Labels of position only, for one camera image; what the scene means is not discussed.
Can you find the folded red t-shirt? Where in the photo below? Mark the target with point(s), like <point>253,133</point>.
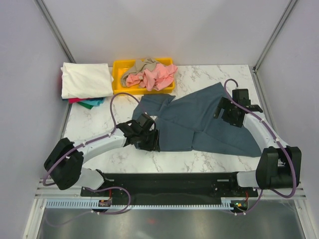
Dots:
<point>75,100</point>

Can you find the pink t-shirt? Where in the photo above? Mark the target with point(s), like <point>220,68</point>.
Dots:
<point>157,79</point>

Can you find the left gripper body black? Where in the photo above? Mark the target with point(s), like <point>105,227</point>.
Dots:
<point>148,140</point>

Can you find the beige t-shirt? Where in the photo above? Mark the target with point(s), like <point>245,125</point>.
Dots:
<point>138,67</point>

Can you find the left aluminium post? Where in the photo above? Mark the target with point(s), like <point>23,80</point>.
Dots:
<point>55,29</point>

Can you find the folded green t-shirt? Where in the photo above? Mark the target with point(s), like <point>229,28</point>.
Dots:
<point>87,104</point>

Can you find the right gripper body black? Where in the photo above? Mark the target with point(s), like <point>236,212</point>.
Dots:
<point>228,113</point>

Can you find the right aluminium post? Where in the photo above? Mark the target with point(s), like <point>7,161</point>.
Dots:
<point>275,33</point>

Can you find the aluminium post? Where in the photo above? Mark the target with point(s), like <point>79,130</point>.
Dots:
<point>55,29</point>
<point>275,33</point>

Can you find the folded light blue t-shirt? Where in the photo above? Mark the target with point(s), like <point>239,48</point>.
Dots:
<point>101,100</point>

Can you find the aluminium frame rail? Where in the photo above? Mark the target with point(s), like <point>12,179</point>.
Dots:
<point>52,192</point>

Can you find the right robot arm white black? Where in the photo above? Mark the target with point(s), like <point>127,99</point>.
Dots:
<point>279,165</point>

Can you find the yellow plastic bin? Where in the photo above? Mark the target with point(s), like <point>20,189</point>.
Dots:
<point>120,67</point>

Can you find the white slotted cable duct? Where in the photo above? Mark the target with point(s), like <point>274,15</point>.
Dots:
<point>97,203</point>

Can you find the folded white t-shirt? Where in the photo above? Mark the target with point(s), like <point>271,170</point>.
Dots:
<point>85,81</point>

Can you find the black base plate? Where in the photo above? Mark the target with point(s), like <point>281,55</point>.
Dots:
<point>170,189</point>

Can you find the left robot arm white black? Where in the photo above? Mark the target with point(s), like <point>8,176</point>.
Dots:
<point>65,163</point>

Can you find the blue-grey t-shirt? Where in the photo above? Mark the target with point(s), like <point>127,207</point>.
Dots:
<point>188,124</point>

